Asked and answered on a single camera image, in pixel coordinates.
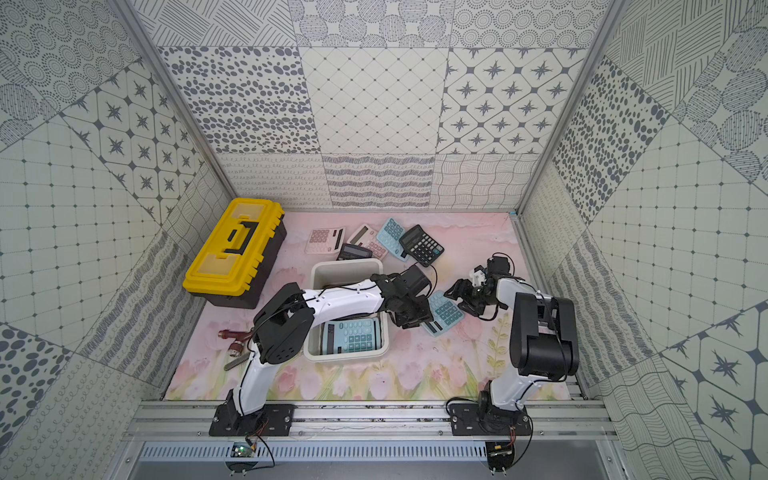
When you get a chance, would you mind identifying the black calculator back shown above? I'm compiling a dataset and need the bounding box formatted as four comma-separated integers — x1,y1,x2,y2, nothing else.
399,225,444,267

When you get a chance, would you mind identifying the white plastic storage box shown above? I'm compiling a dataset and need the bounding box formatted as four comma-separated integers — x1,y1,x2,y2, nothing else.
304,258,390,364

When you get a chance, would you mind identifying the small black calculator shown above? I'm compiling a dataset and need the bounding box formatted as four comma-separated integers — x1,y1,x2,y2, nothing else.
337,243,373,261

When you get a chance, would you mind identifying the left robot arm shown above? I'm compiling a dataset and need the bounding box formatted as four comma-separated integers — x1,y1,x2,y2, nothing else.
227,264,433,417

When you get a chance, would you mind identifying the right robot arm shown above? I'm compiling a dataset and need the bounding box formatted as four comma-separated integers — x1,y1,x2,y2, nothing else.
444,254,580,419

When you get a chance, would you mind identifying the small blue calculator back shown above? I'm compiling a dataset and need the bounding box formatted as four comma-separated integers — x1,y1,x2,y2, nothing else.
376,218,407,262

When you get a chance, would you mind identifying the pink calculator back middle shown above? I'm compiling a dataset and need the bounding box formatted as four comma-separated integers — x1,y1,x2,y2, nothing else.
347,224,388,260

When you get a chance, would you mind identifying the pink calculator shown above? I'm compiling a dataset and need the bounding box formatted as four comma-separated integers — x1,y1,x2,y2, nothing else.
347,224,388,260
305,227,345,255

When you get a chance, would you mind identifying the pink calculator back left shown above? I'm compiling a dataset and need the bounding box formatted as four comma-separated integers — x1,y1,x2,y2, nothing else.
305,227,345,255

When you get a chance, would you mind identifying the metal clamp tool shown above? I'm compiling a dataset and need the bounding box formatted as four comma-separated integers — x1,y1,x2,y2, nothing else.
217,327,258,372

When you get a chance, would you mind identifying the yellow black toolbox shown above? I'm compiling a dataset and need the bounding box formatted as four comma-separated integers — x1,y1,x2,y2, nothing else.
183,198,287,309

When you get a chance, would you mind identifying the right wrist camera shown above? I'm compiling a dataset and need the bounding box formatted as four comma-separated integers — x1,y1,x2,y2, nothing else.
470,266,487,288

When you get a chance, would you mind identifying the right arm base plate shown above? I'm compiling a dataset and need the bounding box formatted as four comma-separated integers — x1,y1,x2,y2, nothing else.
446,401,533,436

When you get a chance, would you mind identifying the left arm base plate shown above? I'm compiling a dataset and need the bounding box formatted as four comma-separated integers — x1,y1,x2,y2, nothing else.
208,403,295,437

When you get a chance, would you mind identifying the aluminium rail frame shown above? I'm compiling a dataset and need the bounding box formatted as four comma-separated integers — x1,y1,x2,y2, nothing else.
123,400,618,464

